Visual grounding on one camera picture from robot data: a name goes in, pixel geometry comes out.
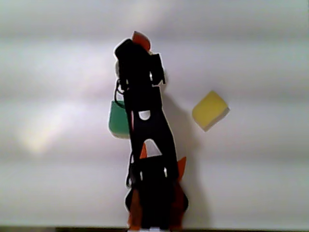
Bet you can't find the red and white sponge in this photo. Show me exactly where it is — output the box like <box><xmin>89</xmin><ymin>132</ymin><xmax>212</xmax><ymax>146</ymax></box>
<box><xmin>131</xmin><ymin>30</ymin><xmax>152</xmax><ymax>51</ymax></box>

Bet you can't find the paper cup with green tape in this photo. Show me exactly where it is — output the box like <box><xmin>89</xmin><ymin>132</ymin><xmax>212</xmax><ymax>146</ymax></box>
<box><xmin>107</xmin><ymin>100</ymin><xmax>131</xmax><ymax>140</ymax></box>

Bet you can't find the orange tape strip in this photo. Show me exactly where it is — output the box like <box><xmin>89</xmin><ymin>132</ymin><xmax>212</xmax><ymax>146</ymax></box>
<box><xmin>177</xmin><ymin>156</ymin><xmax>187</xmax><ymax>180</ymax></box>
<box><xmin>127</xmin><ymin>189</ymin><xmax>141</xmax><ymax>231</ymax></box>
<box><xmin>139</xmin><ymin>142</ymin><xmax>148</xmax><ymax>160</ymax></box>

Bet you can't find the yellow and white sponge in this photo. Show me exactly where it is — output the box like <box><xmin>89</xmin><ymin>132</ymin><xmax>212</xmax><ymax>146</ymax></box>
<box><xmin>192</xmin><ymin>90</ymin><xmax>231</xmax><ymax>133</ymax></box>

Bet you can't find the thin black cable bundle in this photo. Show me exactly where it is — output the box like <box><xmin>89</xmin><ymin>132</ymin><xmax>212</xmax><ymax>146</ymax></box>
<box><xmin>114</xmin><ymin>78</ymin><xmax>130</xmax><ymax>108</ymax></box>

